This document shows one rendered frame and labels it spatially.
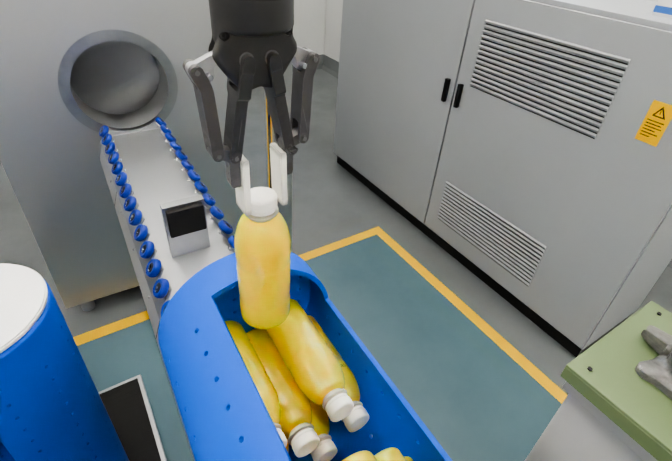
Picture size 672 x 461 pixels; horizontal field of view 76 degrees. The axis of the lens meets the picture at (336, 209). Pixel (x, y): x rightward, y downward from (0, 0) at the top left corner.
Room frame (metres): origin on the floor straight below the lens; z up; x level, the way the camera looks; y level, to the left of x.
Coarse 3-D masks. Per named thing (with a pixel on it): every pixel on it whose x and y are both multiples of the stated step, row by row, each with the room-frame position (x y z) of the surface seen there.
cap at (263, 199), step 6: (252, 192) 0.42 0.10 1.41; (258, 192) 0.42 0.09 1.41; (264, 192) 0.43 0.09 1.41; (270, 192) 0.43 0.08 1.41; (252, 198) 0.41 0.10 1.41; (258, 198) 0.41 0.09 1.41; (264, 198) 0.41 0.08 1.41; (270, 198) 0.41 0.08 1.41; (276, 198) 0.42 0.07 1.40; (252, 204) 0.40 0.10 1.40; (258, 204) 0.40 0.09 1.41; (264, 204) 0.40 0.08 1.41; (270, 204) 0.41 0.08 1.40; (276, 204) 0.42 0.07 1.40; (252, 210) 0.40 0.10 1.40; (258, 210) 0.40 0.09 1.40; (264, 210) 0.40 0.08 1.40; (270, 210) 0.41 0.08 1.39
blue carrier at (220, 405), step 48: (192, 288) 0.45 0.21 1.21; (192, 336) 0.37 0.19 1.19; (336, 336) 0.49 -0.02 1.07; (192, 384) 0.32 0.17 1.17; (240, 384) 0.29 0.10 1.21; (384, 384) 0.38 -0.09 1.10; (192, 432) 0.27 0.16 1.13; (240, 432) 0.24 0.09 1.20; (336, 432) 0.37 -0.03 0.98; (384, 432) 0.34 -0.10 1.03
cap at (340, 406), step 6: (336, 396) 0.34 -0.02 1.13; (342, 396) 0.34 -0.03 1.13; (348, 396) 0.35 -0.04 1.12; (330, 402) 0.33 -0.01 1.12; (336, 402) 0.33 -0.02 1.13; (342, 402) 0.33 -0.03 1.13; (348, 402) 0.33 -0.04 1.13; (330, 408) 0.33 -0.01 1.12; (336, 408) 0.32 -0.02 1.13; (342, 408) 0.33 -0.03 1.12; (348, 408) 0.33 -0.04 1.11; (330, 414) 0.32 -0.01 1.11; (336, 414) 0.32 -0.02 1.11; (342, 414) 0.33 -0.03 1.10; (348, 414) 0.33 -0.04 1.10; (336, 420) 0.32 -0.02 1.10
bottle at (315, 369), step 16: (288, 320) 0.46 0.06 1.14; (304, 320) 0.46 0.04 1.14; (272, 336) 0.44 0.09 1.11; (288, 336) 0.43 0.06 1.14; (304, 336) 0.43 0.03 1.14; (320, 336) 0.44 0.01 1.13; (288, 352) 0.41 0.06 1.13; (304, 352) 0.40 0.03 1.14; (320, 352) 0.40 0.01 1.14; (288, 368) 0.39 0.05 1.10; (304, 368) 0.38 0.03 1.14; (320, 368) 0.37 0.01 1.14; (336, 368) 0.38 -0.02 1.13; (304, 384) 0.36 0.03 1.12; (320, 384) 0.35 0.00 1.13; (336, 384) 0.36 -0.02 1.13; (320, 400) 0.34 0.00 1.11
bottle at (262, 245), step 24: (264, 216) 0.40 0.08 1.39; (240, 240) 0.40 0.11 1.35; (264, 240) 0.39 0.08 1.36; (288, 240) 0.41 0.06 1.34; (240, 264) 0.39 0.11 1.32; (264, 264) 0.39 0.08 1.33; (288, 264) 0.41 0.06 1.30; (240, 288) 0.40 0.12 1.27; (264, 288) 0.39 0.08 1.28; (288, 288) 0.41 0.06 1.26; (264, 312) 0.39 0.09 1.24; (288, 312) 0.41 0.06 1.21
